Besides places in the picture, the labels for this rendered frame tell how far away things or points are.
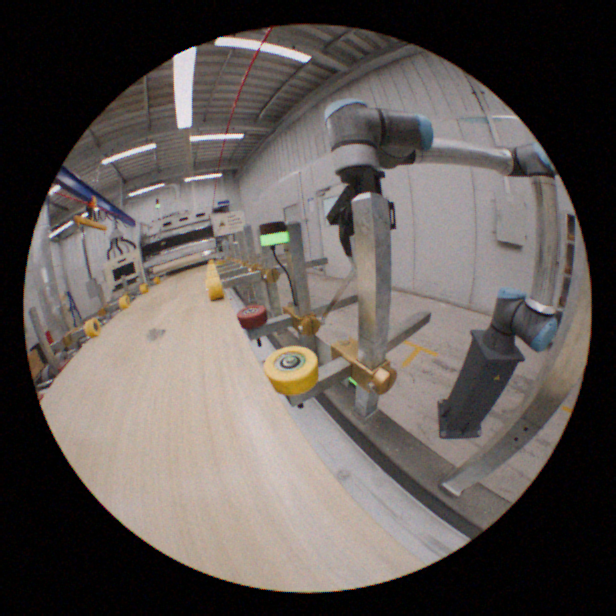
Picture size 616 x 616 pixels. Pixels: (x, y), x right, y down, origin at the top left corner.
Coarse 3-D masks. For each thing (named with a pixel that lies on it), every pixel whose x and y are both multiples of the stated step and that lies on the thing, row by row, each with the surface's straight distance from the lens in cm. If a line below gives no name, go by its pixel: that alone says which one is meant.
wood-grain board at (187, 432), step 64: (128, 320) 100; (192, 320) 58; (64, 384) 74; (128, 384) 43; (192, 384) 32; (256, 384) 27; (64, 448) 46; (128, 448) 31; (192, 448) 24; (256, 448) 21; (128, 512) 27; (192, 512) 21; (256, 512) 19; (320, 512) 18; (256, 576) 19; (320, 576) 18; (384, 576) 19
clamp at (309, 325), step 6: (288, 312) 54; (294, 312) 52; (312, 312) 51; (294, 318) 51; (300, 318) 48; (306, 318) 48; (312, 318) 48; (294, 324) 52; (300, 324) 49; (306, 324) 47; (312, 324) 48; (318, 324) 49; (300, 330) 48; (306, 330) 48; (312, 330) 49; (318, 330) 50
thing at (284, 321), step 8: (344, 296) 63; (352, 296) 64; (320, 304) 58; (328, 304) 58; (336, 304) 60; (344, 304) 62; (320, 312) 57; (272, 320) 52; (280, 320) 52; (288, 320) 52; (256, 328) 50; (264, 328) 50; (272, 328) 52; (280, 328) 52; (256, 336) 51
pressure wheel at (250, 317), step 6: (252, 306) 52; (258, 306) 51; (240, 312) 50; (246, 312) 50; (252, 312) 49; (258, 312) 47; (264, 312) 48; (240, 318) 47; (246, 318) 46; (252, 318) 46; (258, 318) 47; (264, 318) 48; (240, 324) 49; (246, 324) 47; (252, 324) 47; (258, 324) 47; (258, 342) 53
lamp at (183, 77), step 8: (192, 48) 142; (176, 56) 145; (184, 56) 146; (192, 56) 146; (176, 64) 149; (184, 64) 149; (192, 64) 151; (176, 72) 153; (184, 72) 154; (176, 80) 158; (184, 80) 159; (176, 88) 164; (184, 88) 164; (176, 96) 170; (184, 96) 170; (176, 104) 177; (184, 104) 177; (184, 112) 185; (184, 120) 194
